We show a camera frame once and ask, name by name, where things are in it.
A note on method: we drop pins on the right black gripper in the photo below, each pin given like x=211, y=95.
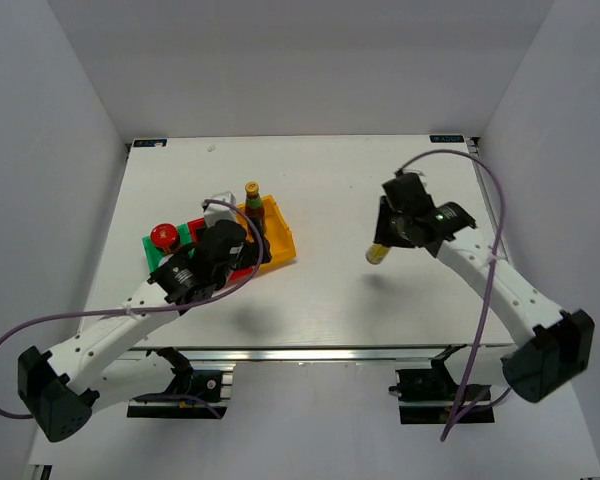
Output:
x=382, y=232

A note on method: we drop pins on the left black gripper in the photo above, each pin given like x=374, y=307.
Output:
x=250, y=255

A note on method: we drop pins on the red chili sauce bottle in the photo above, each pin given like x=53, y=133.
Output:
x=254, y=207

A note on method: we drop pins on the small yellow label bottle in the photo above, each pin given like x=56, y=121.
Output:
x=376, y=253

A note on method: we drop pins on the red lid sauce jar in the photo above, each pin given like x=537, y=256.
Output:
x=165, y=237

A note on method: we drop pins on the silver lid jar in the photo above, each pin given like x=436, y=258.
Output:
x=164, y=260

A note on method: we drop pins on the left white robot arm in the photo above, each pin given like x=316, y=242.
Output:
x=65, y=385

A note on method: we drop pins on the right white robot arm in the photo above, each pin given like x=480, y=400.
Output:
x=550, y=344

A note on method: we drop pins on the red plastic bin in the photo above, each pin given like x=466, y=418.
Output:
x=197, y=229

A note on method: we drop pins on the yellow plastic bin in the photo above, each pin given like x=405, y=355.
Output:
x=279, y=236

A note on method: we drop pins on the green plastic bin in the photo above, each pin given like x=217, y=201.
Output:
x=153, y=255

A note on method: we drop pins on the right blue table label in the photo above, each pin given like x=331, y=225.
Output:
x=446, y=138

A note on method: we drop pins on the blue table label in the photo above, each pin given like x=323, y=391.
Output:
x=446, y=138
x=149, y=143

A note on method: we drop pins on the left blue table label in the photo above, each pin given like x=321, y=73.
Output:
x=149, y=143

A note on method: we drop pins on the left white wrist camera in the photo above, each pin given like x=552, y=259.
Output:
x=212, y=212

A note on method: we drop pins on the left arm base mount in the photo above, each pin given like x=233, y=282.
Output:
x=194, y=393

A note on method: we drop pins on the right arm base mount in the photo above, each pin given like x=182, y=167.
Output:
x=424, y=388

